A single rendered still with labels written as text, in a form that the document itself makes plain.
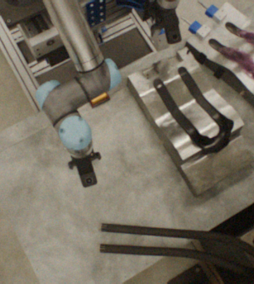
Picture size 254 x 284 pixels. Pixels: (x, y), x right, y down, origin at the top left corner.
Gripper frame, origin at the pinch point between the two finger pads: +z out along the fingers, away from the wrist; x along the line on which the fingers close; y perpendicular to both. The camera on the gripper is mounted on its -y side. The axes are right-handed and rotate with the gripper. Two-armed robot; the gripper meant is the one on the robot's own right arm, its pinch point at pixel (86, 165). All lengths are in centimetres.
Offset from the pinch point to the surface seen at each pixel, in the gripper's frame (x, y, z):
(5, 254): 59, -13, 95
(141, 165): -19.2, -3.8, 14.9
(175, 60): -45, 29, 9
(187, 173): -32.7, -12.8, 8.8
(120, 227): -3.9, -22.4, 10.4
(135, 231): -8.3, -25.2, 9.1
